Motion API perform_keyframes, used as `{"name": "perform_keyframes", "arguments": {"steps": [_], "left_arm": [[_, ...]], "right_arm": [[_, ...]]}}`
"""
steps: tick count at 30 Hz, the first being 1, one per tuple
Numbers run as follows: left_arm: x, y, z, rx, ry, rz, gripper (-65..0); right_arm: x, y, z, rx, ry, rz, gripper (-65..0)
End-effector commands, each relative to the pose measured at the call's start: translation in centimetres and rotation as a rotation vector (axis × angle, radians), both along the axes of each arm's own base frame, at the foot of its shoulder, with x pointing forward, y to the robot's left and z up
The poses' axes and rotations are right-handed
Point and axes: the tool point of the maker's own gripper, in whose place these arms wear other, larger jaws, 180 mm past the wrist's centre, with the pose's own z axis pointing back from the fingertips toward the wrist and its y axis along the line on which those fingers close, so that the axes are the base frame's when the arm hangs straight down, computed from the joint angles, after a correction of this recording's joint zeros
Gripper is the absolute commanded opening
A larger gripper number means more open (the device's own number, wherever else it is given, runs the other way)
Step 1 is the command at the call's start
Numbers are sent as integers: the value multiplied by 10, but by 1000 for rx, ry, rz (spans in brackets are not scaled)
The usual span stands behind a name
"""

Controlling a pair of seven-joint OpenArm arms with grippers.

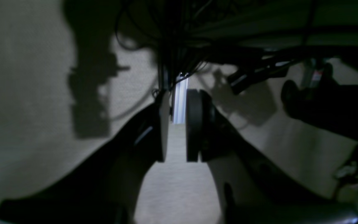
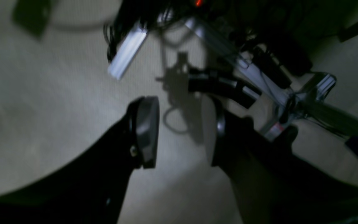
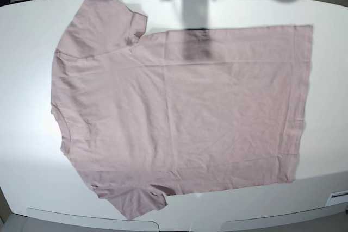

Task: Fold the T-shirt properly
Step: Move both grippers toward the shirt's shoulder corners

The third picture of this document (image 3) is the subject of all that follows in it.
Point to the pink T-shirt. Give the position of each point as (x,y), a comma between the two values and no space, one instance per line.
(144,116)

